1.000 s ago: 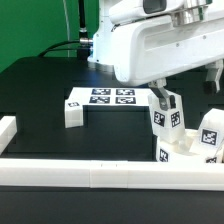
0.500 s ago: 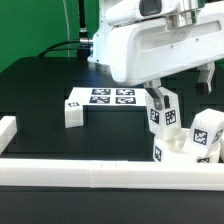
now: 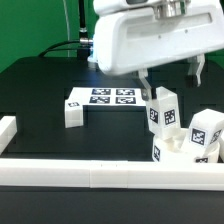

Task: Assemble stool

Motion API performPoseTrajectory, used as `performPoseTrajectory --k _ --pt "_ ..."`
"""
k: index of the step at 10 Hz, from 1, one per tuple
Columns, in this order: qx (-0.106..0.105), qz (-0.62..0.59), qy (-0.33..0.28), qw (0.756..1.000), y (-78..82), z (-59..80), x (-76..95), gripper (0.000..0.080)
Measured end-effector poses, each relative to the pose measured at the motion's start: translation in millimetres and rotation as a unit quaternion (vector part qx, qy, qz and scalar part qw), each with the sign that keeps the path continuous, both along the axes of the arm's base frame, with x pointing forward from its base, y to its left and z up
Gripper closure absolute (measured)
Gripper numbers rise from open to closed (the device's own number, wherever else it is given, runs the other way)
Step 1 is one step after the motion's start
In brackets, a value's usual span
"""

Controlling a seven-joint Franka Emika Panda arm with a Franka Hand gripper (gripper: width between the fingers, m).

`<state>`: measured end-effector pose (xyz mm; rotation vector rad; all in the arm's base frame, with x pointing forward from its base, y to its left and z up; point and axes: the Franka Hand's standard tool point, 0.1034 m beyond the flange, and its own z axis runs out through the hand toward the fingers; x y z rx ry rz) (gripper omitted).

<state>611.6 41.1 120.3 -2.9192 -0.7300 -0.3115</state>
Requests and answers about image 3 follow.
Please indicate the white marker sheet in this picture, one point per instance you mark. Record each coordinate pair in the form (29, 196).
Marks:
(107, 96)

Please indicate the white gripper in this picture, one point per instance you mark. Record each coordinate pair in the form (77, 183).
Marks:
(130, 37)

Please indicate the white left barrier wall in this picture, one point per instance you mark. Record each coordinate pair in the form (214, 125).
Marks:
(8, 129)

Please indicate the white round stool seat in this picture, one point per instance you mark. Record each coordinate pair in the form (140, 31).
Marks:
(169, 151)

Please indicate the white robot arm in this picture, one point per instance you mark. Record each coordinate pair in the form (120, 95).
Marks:
(164, 8)

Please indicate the white front barrier wall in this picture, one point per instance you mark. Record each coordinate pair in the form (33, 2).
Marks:
(111, 174)

